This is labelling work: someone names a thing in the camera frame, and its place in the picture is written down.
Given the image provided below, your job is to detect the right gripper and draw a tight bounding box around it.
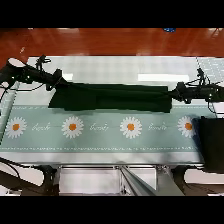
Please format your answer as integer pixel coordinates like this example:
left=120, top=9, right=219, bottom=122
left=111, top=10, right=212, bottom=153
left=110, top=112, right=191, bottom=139
left=167, top=81, right=194, bottom=104

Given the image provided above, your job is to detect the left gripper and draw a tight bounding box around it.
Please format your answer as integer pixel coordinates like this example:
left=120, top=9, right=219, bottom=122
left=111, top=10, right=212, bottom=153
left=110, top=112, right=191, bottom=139
left=46, top=68, right=70, bottom=91

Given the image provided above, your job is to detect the dark green garment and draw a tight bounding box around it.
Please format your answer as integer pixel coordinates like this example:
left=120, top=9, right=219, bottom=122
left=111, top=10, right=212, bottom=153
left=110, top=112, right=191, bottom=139
left=47, top=81, right=174, bottom=114

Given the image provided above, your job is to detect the white garment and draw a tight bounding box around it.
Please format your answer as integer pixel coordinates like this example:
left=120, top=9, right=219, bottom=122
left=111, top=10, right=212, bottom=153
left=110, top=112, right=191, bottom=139
left=213, top=101, right=224, bottom=117

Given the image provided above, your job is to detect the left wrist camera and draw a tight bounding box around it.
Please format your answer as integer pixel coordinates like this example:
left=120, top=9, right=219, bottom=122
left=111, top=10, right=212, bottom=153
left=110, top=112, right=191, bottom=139
left=34, top=54, right=52, bottom=73

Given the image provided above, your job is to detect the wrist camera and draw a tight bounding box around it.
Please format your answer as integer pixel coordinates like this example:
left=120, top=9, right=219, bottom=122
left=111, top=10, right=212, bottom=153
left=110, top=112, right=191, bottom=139
left=34, top=54, right=52, bottom=73
left=194, top=67, right=210, bottom=88

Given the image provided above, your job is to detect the black cable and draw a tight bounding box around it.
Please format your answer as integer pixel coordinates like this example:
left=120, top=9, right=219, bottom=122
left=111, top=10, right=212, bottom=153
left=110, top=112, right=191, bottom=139
left=15, top=82, right=47, bottom=93

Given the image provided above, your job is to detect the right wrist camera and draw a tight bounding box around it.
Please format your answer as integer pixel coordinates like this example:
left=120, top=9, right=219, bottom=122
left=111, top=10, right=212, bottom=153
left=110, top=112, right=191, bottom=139
left=194, top=67, right=210, bottom=88

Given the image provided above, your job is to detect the silver frame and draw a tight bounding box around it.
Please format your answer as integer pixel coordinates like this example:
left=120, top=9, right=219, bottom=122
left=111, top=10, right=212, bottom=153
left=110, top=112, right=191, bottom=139
left=0, top=162, right=224, bottom=197

